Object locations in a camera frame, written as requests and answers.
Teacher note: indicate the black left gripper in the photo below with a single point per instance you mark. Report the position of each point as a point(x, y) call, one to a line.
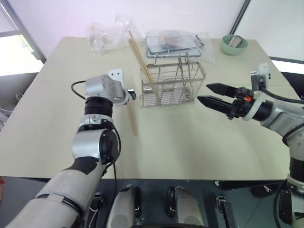
point(133, 94)

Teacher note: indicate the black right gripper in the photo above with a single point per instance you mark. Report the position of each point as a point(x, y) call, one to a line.
point(241, 104)

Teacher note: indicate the wooden chopstick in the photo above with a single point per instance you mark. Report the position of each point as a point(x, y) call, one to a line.
point(136, 57)
point(139, 52)
point(133, 121)

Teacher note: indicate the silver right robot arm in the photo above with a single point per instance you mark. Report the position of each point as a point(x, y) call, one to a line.
point(278, 116)

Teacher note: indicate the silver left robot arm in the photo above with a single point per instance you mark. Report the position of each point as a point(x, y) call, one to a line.
point(85, 142)

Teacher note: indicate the pale green bowl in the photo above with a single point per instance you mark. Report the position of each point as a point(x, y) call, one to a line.
point(234, 50)

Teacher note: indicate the metal item in bowl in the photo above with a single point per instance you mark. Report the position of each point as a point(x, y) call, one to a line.
point(235, 41)

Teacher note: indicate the black metal clip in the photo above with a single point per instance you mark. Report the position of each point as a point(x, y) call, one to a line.
point(199, 40)

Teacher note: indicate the crumpled clear plastic bag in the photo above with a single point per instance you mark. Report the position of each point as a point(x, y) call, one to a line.
point(107, 38)

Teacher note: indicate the colourful packets in bag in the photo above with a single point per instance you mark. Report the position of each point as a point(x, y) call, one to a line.
point(169, 40)

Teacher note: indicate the grey rounded robot leg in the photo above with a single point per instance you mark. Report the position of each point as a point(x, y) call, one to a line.
point(188, 209)
point(122, 209)

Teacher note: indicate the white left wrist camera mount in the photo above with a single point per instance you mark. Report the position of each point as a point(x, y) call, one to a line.
point(116, 73)

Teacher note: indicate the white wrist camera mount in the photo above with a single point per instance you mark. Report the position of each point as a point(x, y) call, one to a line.
point(263, 70)
point(116, 73)

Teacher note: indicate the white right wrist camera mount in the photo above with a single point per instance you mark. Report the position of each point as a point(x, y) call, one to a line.
point(263, 70)

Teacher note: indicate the dark window frame post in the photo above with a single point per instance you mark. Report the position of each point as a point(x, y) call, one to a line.
point(23, 31)
point(241, 16)

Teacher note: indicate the black bracket under table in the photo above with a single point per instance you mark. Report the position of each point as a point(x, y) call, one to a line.
point(98, 200)
point(225, 211)

